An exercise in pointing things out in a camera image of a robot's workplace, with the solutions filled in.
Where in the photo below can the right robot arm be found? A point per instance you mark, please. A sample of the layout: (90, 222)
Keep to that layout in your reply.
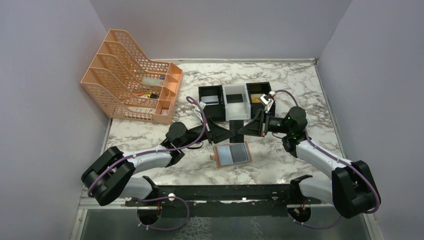
(324, 159)

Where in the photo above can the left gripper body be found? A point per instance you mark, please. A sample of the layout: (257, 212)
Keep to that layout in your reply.
(195, 133)

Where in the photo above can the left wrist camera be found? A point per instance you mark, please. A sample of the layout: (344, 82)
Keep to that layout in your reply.
(197, 110)

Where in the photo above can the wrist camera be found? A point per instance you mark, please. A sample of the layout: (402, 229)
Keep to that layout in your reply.
(197, 110)
(268, 99)

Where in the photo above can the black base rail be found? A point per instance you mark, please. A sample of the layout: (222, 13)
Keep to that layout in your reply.
(278, 200)

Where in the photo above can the left black bin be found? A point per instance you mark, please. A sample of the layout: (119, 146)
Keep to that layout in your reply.
(218, 112)

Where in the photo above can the black card in bin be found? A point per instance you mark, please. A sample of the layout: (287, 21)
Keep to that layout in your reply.
(234, 98)

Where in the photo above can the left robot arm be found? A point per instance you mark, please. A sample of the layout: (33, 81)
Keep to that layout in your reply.
(108, 178)

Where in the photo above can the black card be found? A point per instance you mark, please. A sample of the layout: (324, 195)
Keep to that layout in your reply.
(234, 98)
(235, 126)

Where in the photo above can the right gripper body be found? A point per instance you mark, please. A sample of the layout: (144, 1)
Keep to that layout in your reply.
(271, 124)

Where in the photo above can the gold card in bin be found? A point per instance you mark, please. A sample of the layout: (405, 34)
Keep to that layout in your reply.
(255, 98)

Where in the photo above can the white middle bin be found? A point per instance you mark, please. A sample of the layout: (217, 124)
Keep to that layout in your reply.
(237, 111)

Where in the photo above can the orange plastic file organizer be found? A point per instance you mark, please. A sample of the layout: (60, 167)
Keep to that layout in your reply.
(127, 85)

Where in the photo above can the silver card in bin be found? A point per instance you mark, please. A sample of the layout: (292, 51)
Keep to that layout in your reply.
(210, 100)

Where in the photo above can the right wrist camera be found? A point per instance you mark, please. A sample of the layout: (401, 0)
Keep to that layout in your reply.
(268, 99)

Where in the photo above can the tan leather card holder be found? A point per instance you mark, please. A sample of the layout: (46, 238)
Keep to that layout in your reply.
(231, 154)

